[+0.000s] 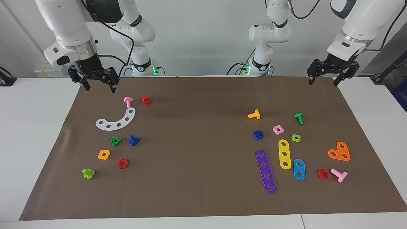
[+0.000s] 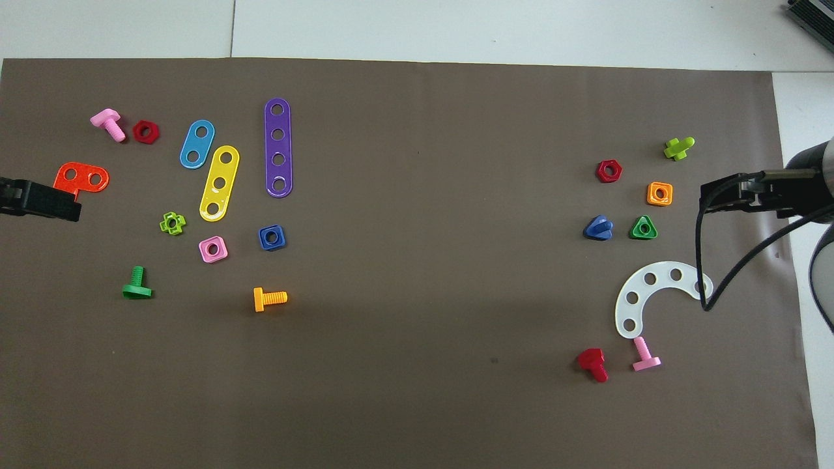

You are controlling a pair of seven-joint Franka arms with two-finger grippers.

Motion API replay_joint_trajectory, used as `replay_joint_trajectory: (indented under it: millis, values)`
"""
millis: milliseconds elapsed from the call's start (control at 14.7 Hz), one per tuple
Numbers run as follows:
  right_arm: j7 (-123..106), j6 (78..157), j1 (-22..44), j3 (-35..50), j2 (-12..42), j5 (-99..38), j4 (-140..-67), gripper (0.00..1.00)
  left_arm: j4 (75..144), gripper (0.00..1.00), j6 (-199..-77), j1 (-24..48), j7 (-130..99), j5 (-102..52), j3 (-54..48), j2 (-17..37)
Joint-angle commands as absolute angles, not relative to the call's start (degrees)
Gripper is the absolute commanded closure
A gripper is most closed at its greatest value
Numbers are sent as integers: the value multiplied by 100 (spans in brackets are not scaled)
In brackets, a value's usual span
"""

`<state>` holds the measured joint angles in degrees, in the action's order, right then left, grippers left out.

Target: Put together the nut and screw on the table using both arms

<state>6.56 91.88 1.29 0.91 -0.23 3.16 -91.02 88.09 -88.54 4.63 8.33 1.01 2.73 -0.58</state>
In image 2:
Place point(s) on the green cross-shaped plastic nut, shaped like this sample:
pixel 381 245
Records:
pixel 164 225

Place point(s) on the orange square plastic nut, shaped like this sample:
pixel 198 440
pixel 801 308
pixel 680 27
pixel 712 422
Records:
pixel 650 194

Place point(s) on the orange plastic screw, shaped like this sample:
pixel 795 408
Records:
pixel 273 298

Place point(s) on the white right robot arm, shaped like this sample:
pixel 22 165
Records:
pixel 827 280

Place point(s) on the green triangular plastic nut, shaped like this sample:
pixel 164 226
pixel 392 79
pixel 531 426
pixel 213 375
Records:
pixel 635 233

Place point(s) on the blue triangle-head plastic screw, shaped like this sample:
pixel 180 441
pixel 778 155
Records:
pixel 596 229

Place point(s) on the blue square plastic nut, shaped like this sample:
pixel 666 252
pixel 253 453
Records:
pixel 262 242

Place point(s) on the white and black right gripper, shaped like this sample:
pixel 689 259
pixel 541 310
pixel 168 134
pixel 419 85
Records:
pixel 798 192

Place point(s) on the white curved five-hole plate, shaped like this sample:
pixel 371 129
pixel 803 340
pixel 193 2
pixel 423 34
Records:
pixel 640 288

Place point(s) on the red hex-head plastic screw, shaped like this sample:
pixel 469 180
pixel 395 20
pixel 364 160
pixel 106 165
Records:
pixel 591 358

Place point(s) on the purple four-hole plastic plate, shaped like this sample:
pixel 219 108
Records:
pixel 278 147

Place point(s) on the red hexagonal plastic nut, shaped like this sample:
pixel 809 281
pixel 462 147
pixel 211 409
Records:
pixel 600 171
pixel 137 132

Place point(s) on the orange three-hole corner plate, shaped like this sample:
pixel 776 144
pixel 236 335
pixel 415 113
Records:
pixel 60 183

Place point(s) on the brown table mat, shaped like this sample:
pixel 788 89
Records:
pixel 417 326

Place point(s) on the yellow three-hole plastic plate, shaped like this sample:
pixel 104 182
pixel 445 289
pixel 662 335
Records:
pixel 223 170

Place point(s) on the green plastic screw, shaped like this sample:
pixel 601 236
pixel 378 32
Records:
pixel 137 277

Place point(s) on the black ribbed device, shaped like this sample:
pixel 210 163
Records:
pixel 814 13

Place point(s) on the lime cross-head plastic screw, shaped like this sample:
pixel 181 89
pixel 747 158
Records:
pixel 677 150

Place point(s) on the pink plastic screw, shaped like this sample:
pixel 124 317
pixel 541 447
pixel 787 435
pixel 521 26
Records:
pixel 646 361
pixel 106 119

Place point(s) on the blue two-hole plastic plate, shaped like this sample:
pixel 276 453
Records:
pixel 197 144

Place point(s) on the pink square plastic nut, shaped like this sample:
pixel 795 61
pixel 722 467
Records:
pixel 204 249

